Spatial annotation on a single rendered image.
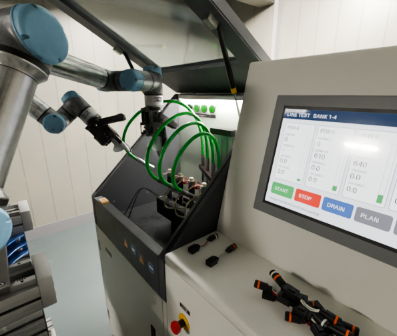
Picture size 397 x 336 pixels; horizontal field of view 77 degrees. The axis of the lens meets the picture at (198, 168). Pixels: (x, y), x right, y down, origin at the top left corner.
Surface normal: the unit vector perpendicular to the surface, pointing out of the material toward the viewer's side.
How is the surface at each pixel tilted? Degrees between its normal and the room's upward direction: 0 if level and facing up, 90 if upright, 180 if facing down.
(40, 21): 84
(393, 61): 76
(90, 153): 90
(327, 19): 90
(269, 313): 0
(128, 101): 90
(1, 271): 0
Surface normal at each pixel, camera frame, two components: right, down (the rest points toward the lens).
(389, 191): -0.75, -0.05
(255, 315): 0.00, -0.96
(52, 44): 0.93, -0.01
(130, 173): 0.64, 0.22
